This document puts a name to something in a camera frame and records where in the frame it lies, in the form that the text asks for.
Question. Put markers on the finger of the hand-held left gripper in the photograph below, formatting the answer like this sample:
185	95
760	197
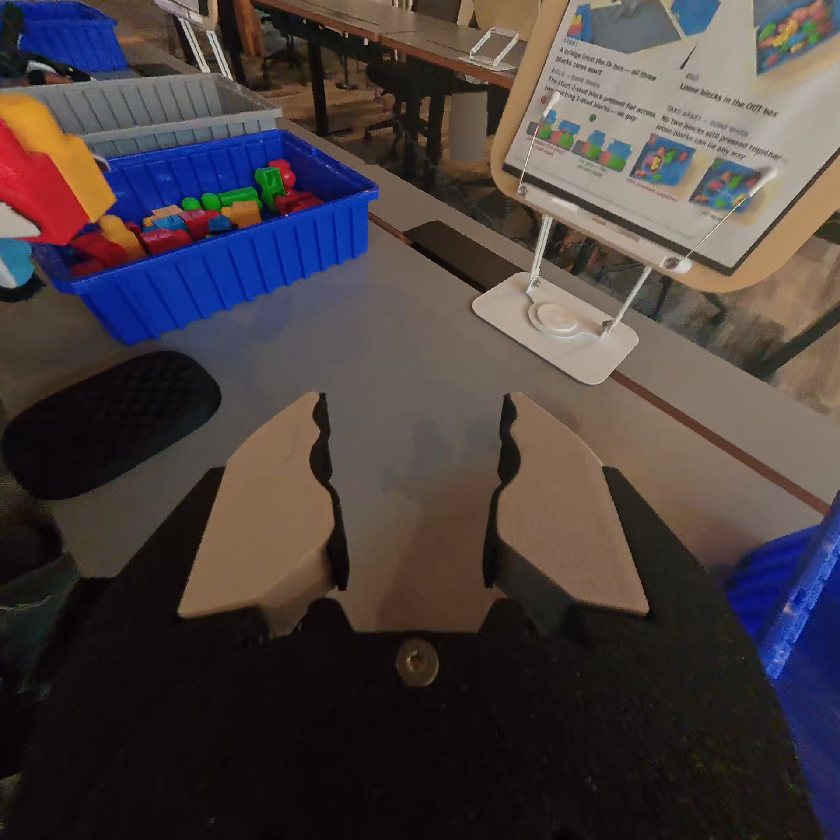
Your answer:
14	223

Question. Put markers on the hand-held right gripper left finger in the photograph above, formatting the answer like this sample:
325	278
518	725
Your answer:
262	525

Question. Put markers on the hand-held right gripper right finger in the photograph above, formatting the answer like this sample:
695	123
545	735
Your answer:
564	518

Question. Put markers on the red mega block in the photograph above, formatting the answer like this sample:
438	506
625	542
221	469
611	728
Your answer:
33	193

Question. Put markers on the red and yellow block assembly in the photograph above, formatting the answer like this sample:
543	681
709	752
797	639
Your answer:
62	151

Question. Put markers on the pile of colourful mega blocks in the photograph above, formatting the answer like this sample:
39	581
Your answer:
197	220

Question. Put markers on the blue ribbed plastic bin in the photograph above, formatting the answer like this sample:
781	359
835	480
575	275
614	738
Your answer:
229	275

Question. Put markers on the instruction sheet on white stand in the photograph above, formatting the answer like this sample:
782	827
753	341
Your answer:
564	341

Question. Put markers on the black oval textured pad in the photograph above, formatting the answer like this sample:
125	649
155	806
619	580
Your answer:
111	420

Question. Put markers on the small blue plastic bin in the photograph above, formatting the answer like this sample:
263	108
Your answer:
72	39

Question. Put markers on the grey ribbed plastic bin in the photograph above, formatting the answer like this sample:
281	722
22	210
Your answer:
164	98

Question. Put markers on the large blue plastic tote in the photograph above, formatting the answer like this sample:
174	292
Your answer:
787	590

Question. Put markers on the small book stand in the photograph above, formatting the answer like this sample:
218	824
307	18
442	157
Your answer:
185	8

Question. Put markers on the white cylindrical waste bin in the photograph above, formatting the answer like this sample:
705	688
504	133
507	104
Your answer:
469	124

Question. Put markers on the black office chair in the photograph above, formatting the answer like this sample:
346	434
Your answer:
394	75

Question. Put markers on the printed instruction sheet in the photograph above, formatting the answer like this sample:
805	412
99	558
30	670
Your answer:
656	118

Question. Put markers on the brown long table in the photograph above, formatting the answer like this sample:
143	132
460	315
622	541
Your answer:
420	43

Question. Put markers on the clear acrylic stand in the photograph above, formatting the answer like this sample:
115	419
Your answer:
489	62

